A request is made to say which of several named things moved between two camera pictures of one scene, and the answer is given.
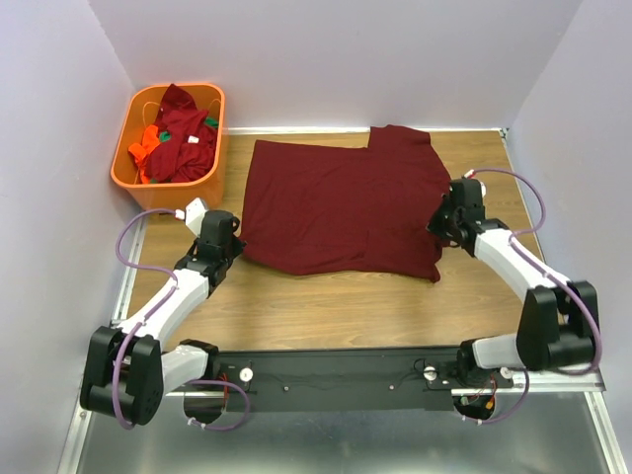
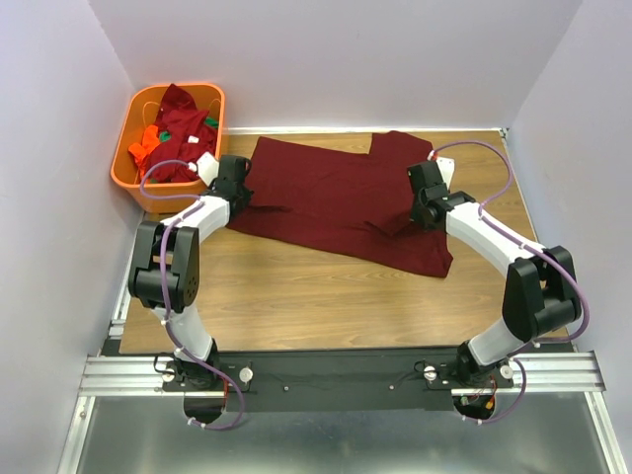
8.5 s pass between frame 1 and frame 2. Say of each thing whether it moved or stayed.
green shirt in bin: stayed
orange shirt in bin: stayed
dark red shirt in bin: stayed
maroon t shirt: moved
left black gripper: moved
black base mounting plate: stayed
